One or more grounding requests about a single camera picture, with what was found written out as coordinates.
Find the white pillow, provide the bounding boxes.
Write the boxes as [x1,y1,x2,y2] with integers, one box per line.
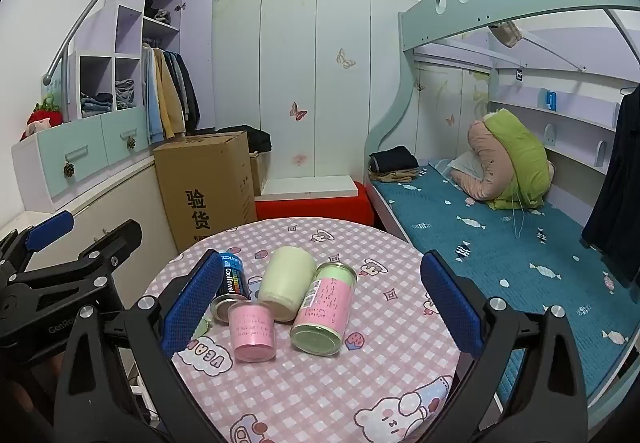
[446,152,475,184]

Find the brown hanging pouch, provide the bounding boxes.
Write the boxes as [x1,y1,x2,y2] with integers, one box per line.
[488,21,524,49]

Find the folded grey clothes pile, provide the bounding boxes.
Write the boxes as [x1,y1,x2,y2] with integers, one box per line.
[115,79,136,112]

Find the light blue hanging shirt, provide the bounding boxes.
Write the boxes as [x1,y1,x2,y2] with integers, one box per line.
[142,48,164,144]

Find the small cardboard box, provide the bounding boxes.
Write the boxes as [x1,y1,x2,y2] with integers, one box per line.
[248,150,269,196]

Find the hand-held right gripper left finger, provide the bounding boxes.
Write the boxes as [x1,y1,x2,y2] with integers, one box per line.
[52,249,224,443]

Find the yellow hanging jacket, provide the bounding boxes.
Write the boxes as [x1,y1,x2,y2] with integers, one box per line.
[152,48,187,140]

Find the tan folded garment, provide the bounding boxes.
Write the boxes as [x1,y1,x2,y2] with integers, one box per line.
[371,168,420,184]

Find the red storage box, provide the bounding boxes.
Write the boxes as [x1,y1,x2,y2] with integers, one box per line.
[254,181,375,228]

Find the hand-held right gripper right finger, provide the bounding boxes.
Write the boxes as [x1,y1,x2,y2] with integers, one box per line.
[420,250,591,443]

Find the small pink cup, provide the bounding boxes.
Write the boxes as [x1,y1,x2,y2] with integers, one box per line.
[228,301,277,363]

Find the folded jeans pile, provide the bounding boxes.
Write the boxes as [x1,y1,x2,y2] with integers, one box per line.
[80,92,114,119]

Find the teal bunk bed frame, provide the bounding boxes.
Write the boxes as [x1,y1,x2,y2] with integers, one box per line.
[363,0,640,424]

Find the purple bedside shelf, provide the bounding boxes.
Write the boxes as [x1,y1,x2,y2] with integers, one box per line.
[486,87,622,175]

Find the purple stair cabinet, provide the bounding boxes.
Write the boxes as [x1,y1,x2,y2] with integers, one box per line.
[12,0,217,214]

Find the black bag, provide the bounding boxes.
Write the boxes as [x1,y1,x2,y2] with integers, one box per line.
[215,125,273,155]

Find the dark clothes on shelf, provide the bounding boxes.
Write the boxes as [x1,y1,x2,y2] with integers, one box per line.
[144,0,174,24]

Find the round table with pink cloth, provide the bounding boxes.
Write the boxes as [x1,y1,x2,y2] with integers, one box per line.
[140,218,482,443]

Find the green quilt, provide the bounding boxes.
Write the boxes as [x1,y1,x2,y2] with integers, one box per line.
[484,108,552,212]

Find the large cardboard box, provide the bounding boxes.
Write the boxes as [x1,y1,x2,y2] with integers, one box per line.
[153,130,258,255]

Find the white wardrobe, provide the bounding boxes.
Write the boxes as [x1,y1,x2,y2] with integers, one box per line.
[212,0,419,194]

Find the pink labelled glass jar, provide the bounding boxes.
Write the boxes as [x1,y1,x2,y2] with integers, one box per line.
[290,261,359,356]

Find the pink blanket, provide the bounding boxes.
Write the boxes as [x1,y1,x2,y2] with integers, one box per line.
[451,120,507,202]

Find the blue can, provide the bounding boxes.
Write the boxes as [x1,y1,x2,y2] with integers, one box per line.
[210,250,251,325]

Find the red strawberry plush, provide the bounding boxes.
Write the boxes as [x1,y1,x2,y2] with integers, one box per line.
[20,95,65,142]

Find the white low cabinet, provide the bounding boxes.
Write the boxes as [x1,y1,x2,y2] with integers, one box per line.
[0,157,162,274]

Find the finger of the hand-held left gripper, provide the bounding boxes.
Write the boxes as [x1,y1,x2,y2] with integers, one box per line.
[0,210,76,285]
[9,219,146,305]

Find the white board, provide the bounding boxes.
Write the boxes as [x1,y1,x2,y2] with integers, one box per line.
[260,175,357,198]

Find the pale green cup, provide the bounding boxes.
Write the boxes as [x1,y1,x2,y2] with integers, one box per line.
[257,246,317,323]

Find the dark hanging garment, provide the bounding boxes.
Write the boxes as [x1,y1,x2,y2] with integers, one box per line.
[580,84,640,290]

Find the black folded clothes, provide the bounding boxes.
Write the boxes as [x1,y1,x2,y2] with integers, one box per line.
[369,146,419,174]

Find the blue printed bed sheet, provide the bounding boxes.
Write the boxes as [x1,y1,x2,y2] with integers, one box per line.
[367,162,637,400]

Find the dark hanging jackets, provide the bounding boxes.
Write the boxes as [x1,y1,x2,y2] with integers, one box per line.
[165,50,201,134]

